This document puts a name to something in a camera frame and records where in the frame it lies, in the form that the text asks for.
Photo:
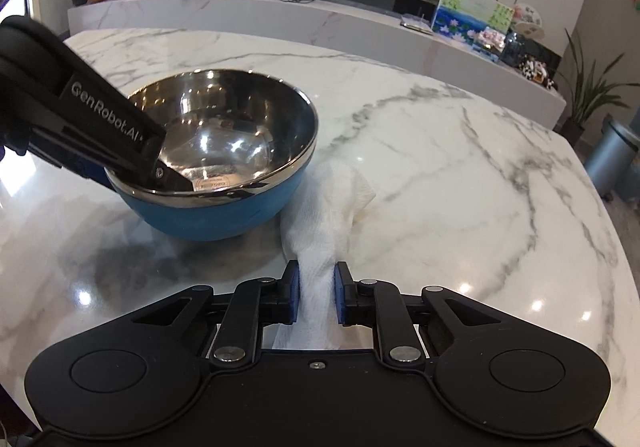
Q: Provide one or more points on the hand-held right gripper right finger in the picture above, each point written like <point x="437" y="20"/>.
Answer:
<point x="341" y="294"/>

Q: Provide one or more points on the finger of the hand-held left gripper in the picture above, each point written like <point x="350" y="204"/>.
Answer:
<point x="95" y="177"/>
<point x="170" y="177"/>

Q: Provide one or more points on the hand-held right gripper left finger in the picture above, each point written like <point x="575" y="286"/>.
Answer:
<point x="294" y="292"/>

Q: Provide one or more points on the blue steel bowl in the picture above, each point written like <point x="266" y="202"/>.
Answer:
<point x="225" y="137"/>

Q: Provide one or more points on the white cloth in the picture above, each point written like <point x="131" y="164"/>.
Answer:
<point x="320" y="227"/>

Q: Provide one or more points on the white marble TV console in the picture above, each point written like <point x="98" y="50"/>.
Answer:
<point x="300" y="22"/>

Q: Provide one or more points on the flat white device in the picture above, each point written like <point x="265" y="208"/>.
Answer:
<point x="416" y="24"/>

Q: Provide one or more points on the small photo display box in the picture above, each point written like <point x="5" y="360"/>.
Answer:
<point x="491" y="43"/>

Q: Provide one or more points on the black white plush toy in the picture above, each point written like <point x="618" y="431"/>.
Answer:
<point x="537" y="72"/>

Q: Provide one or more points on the blue glass jar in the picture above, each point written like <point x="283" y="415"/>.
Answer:
<point x="512" y="51"/>

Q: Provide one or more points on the grey metal trash can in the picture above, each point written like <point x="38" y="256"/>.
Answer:
<point x="612" y="162"/>

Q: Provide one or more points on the pond lily painting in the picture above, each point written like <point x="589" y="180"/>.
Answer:
<point x="470" y="9"/>

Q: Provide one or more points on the potted long-leaf plant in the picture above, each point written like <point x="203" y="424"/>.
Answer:
<point x="585" y="97"/>

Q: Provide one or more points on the round paper fan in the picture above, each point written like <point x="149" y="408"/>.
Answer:
<point x="529" y="19"/>

